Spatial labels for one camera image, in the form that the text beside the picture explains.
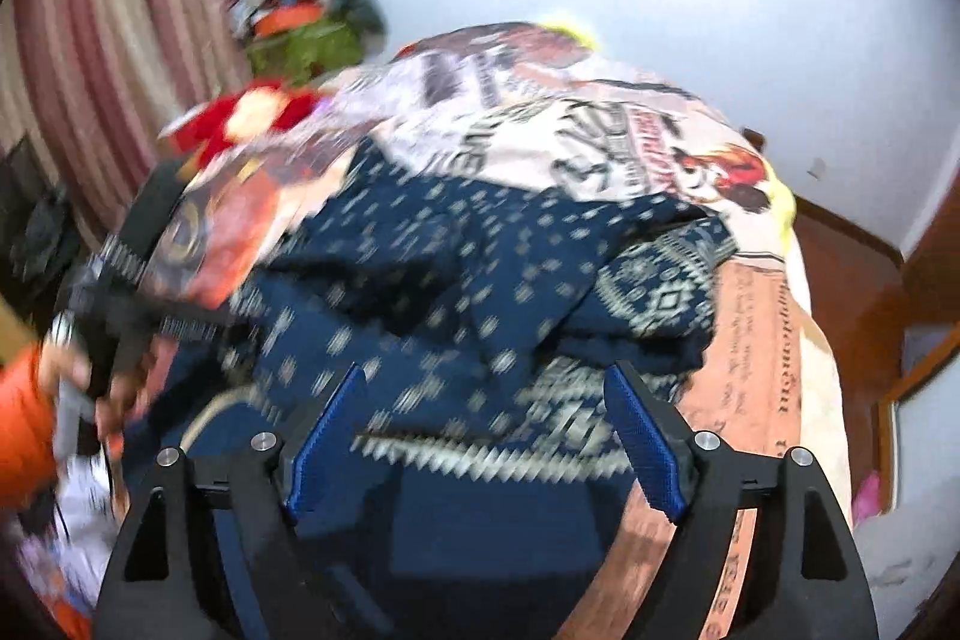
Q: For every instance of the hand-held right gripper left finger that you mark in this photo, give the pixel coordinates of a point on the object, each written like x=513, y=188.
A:
x=330, y=437

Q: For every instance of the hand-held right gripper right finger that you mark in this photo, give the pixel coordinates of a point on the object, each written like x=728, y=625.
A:
x=645, y=445

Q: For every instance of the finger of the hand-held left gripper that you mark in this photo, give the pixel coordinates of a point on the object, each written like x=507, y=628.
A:
x=154, y=209
x=199, y=321

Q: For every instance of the navy patterned zip jacket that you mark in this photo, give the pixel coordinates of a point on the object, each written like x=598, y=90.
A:
x=450, y=280

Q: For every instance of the person's left hand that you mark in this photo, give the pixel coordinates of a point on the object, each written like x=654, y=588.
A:
x=124, y=404

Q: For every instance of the red plush toy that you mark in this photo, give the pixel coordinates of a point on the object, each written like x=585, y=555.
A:
x=240, y=119

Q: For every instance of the striped curtain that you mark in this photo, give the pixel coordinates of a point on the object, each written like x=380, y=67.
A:
x=127, y=48

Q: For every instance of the green patterned box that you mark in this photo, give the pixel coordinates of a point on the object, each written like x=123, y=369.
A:
x=307, y=51

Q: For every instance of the pink object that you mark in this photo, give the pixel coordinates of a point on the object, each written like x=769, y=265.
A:
x=866, y=496

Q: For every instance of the orange box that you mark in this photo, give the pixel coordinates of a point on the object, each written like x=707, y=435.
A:
x=289, y=19

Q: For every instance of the pile of papers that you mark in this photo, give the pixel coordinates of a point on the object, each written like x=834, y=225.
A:
x=52, y=550

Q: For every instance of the wooden wardrobe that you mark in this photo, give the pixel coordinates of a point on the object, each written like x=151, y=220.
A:
x=922, y=302

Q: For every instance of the printed blanket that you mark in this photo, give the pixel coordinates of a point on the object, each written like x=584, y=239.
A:
x=600, y=123

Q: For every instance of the yellow plush object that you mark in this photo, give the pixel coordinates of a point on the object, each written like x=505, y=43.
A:
x=570, y=34

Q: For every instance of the white wall socket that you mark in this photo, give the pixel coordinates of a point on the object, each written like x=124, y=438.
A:
x=816, y=168

